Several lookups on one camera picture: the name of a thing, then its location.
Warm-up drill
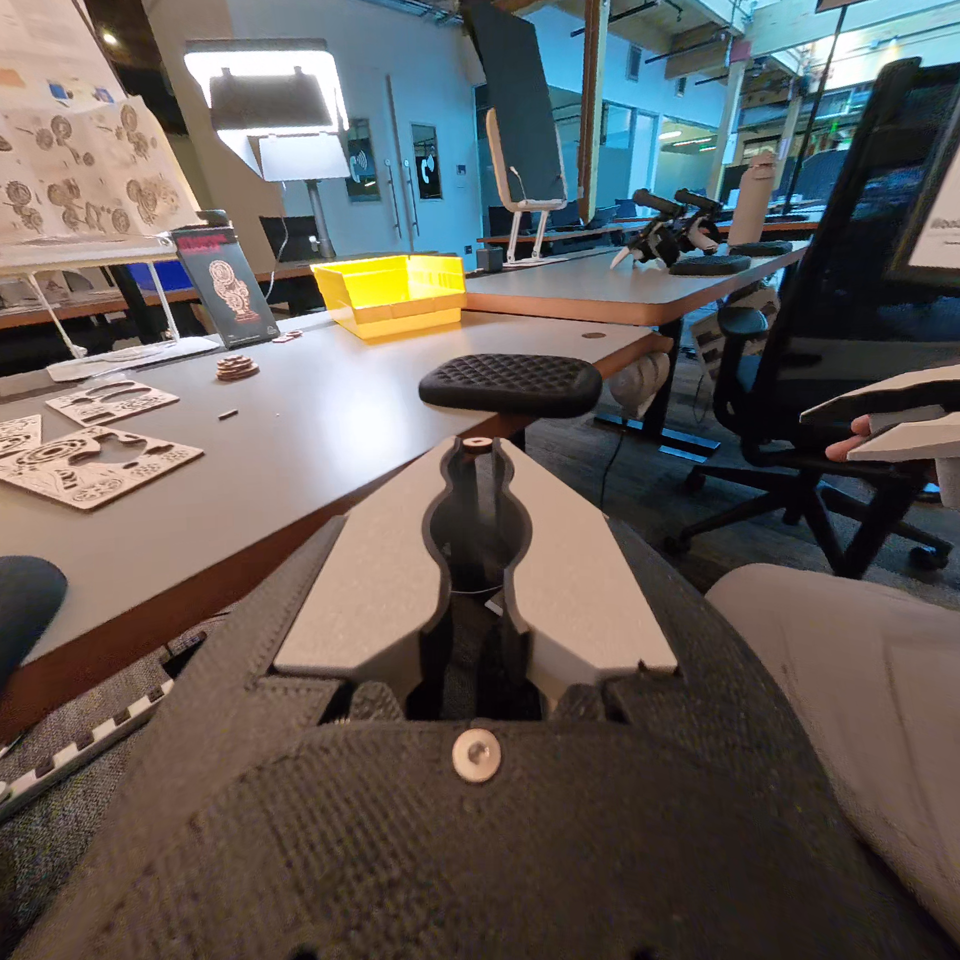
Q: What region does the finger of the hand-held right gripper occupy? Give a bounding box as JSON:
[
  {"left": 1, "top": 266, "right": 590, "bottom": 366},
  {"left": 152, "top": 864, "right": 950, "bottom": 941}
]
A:
[
  {"left": 846, "top": 420, "right": 960, "bottom": 463},
  {"left": 799, "top": 365, "right": 960, "bottom": 428}
]

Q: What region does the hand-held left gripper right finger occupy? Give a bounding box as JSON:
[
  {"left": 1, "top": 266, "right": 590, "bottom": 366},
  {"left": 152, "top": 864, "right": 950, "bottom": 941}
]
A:
[{"left": 495, "top": 438, "right": 680, "bottom": 719}]

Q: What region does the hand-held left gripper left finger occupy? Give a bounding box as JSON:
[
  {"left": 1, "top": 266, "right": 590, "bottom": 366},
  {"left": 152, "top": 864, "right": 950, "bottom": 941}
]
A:
[{"left": 272, "top": 436, "right": 460, "bottom": 717}]

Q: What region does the ring-pattern wooden puzzle sheet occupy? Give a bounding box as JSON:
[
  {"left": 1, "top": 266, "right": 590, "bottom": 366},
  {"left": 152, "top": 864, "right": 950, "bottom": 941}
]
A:
[{"left": 0, "top": 425, "right": 205, "bottom": 513}]

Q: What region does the two-hole wooden puzzle sheet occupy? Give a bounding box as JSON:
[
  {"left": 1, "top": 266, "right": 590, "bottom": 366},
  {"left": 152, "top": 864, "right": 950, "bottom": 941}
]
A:
[{"left": 45, "top": 378, "right": 181, "bottom": 429}]

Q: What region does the grey office desk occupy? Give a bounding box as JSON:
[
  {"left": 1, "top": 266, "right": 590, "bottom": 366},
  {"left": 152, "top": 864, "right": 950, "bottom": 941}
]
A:
[{"left": 463, "top": 241, "right": 815, "bottom": 460}]

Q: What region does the person's right hand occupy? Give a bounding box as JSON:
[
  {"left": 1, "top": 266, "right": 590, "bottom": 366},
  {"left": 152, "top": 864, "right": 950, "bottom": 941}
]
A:
[{"left": 824, "top": 416, "right": 876, "bottom": 463}]

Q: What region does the black white marker board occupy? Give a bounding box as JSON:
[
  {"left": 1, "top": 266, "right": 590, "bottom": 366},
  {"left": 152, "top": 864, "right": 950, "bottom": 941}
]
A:
[{"left": 885, "top": 142, "right": 960, "bottom": 290}]

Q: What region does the black padded armrest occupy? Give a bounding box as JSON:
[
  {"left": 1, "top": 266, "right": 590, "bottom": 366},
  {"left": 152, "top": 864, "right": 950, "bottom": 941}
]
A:
[{"left": 417, "top": 352, "right": 605, "bottom": 451}]

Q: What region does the pale upright cylinder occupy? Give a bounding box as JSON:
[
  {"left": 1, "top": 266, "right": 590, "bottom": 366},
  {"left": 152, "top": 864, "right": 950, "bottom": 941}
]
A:
[{"left": 729, "top": 148, "right": 777, "bottom": 249}]

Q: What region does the black white tool pile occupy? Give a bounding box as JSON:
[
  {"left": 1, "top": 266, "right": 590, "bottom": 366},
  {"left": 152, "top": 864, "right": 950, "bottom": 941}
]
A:
[{"left": 609, "top": 187, "right": 725, "bottom": 271}]

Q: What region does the yellow plastic bin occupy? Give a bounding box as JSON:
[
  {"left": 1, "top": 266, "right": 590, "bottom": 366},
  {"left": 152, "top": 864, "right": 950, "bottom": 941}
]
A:
[{"left": 309, "top": 253, "right": 468, "bottom": 342}]

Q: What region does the white power strip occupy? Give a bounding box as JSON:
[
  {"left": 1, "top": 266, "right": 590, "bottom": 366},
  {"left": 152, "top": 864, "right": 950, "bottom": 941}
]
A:
[{"left": 0, "top": 678, "right": 175, "bottom": 822}]

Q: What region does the black puzzle box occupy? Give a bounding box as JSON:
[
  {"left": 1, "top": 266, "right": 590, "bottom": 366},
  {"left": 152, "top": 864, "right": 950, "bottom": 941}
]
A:
[{"left": 171, "top": 222, "right": 281, "bottom": 350}]

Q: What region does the small black monitor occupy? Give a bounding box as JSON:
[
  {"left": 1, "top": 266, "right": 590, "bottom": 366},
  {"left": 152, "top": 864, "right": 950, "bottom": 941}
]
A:
[{"left": 258, "top": 215, "right": 322, "bottom": 264}]

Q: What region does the gear-pattern wooden puzzle sheet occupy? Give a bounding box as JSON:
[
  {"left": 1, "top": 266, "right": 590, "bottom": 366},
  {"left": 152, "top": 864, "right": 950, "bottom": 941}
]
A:
[{"left": 0, "top": 414, "right": 44, "bottom": 460}]

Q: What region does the blue box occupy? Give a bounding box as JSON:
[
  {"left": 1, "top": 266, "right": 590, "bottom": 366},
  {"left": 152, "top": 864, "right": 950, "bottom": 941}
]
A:
[{"left": 123, "top": 258, "right": 196, "bottom": 295}]

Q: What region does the black panel on stand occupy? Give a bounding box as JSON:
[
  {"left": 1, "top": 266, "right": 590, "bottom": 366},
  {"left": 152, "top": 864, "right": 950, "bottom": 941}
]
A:
[{"left": 461, "top": 0, "right": 570, "bottom": 267}]

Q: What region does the studio light on pole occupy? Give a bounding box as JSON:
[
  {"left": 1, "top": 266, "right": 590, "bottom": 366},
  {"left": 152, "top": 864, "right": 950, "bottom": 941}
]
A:
[{"left": 183, "top": 41, "right": 352, "bottom": 260}]

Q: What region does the assembly instruction sheet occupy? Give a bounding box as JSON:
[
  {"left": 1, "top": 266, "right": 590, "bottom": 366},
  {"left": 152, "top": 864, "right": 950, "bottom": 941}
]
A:
[{"left": 0, "top": 0, "right": 202, "bottom": 245}]

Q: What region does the white ribbed hose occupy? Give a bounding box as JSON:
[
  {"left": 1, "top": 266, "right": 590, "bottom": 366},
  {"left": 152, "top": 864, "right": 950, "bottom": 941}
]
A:
[{"left": 607, "top": 351, "right": 673, "bottom": 418}]

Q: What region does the wooden post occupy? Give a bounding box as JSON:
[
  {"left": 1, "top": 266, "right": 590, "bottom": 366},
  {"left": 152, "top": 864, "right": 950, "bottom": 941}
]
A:
[{"left": 579, "top": 0, "right": 610, "bottom": 224}]

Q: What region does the dark wall poster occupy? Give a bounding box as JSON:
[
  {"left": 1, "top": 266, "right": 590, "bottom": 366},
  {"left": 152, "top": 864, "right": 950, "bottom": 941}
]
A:
[
  {"left": 345, "top": 118, "right": 381, "bottom": 204},
  {"left": 410, "top": 123, "right": 444, "bottom": 201}
]

